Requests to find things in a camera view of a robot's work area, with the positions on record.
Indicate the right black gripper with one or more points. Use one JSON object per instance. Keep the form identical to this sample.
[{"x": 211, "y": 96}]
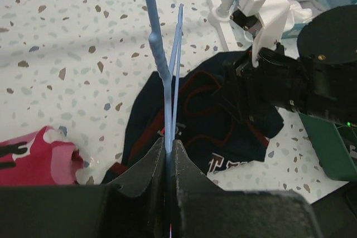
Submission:
[{"x": 249, "y": 93}]

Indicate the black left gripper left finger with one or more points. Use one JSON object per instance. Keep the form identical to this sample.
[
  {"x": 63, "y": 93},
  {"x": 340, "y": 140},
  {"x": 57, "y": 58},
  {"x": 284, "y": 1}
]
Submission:
[{"x": 132, "y": 205}]

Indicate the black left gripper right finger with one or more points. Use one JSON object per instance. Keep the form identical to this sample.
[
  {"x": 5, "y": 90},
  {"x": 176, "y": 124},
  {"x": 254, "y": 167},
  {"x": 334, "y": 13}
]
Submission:
[{"x": 200, "y": 208}]

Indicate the navy tank top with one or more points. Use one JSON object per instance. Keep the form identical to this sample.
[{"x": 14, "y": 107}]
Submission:
[{"x": 213, "y": 139}]

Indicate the blue wire hanger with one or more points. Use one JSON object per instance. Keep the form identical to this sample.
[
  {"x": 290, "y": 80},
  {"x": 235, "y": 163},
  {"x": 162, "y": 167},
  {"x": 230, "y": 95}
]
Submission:
[{"x": 169, "y": 71}]

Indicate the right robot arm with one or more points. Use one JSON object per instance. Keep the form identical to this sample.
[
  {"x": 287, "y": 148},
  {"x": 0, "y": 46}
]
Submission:
[{"x": 320, "y": 83}]

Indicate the white clothes rack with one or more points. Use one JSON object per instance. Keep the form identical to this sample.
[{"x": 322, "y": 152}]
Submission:
[{"x": 219, "y": 18}]

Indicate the green compartment tray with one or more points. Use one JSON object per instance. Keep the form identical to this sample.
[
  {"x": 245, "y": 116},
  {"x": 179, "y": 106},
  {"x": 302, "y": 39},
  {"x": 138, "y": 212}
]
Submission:
[{"x": 335, "y": 147}]

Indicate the pink camouflage folded garment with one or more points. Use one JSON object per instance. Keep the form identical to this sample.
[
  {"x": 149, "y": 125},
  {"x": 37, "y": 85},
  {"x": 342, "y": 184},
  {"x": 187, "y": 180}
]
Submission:
[{"x": 41, "y": 158}]

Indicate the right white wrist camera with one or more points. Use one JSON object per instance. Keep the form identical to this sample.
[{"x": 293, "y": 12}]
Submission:
[{"x": 264, "y": 20}]

